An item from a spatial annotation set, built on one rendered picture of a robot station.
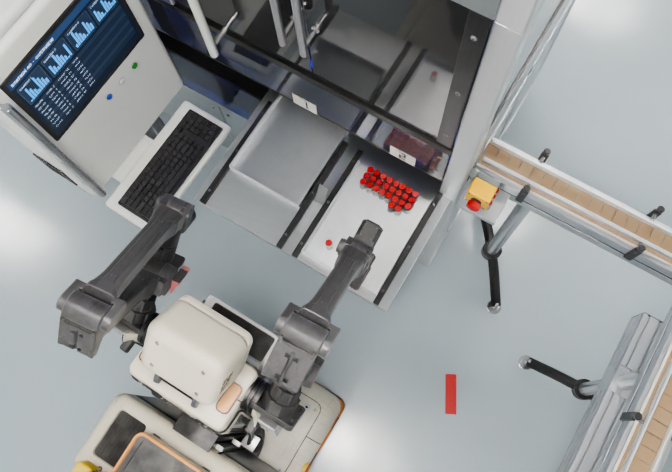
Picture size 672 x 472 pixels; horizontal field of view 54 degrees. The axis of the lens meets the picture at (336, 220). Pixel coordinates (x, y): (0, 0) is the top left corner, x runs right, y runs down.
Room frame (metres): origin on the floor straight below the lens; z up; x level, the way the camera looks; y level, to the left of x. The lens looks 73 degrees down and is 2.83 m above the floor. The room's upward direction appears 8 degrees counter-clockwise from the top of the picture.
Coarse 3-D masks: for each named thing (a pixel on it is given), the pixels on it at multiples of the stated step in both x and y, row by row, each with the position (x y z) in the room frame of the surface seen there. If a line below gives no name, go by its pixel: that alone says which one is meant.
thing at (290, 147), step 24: (264, 120) 0.97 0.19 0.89; (288, 120) 0.97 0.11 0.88; (312, 120) 0.96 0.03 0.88; (264, 144) 0.89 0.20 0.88; (288, 144) 0.88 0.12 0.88; (312, 144) 0.87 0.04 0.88; (336, 144) 0.86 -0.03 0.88; (240, 168) 0.82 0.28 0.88; (264, 168) 0.81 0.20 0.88; (288, 168) 0.80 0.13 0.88; (312, 168) 0.79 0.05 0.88; (288, 192) 0.72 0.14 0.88
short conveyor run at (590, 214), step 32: (480, 160) 0.72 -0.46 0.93; (512, 160) 0.71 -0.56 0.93; (544, 160) 0.69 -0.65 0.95; (512, 192) 0.62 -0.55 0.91; (544, 192) 0.59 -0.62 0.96; (576, 192) 0.58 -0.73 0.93; (576, 224) 0.49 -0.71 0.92; (608, 224) 0.46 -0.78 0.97; (640, 224) 0.46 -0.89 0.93; (640, 256) 0.36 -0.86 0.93
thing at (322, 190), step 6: (324, 186) 0.70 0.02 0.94; (318, 192) 0.70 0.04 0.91; (324, 192) 0.69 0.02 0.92; (318, 198) 0.68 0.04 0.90; (324, 198) 0.68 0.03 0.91; (312, 204) 0.67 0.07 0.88; (318, 204) 0.67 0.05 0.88; (312, 210) 0.65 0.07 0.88; (318, 210) 0.65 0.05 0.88; (306, 216) 0.63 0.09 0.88; (312, 216) 0.63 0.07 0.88; (306, 222) 0.62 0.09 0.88; (300, 228) 0.60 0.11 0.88; (306, 228) 0.60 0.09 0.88
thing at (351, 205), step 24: (360, 168) 0.77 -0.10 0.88; (360, 192) 0.69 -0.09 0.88; (336, 216) 0.62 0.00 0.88; (360, 216) 0.61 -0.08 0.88; (384, 216) 0.60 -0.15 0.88; (408, 216) 0.59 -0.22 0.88; (312, 240) 0.56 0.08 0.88; (336, 240) 0.55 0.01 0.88; (384, 240) 0.53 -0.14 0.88; (408, 240) 0.51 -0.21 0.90; (384, 264) 0.45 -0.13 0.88
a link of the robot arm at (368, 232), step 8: (360, 224) 0.47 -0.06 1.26; (368, 224) 0.46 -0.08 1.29; (376, 224) 0.46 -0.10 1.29; (360, 232) 0.44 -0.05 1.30; (368, 232) 0.44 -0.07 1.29; (376, 232) 0.44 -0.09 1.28; (344, 240) 0.41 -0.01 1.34; (360, 240) 0.42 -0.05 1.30; (368, 240) 0.42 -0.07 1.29; (376, 240) 0.43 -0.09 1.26; (336, 248) 0.40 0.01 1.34; (368, 264) 0.35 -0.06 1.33
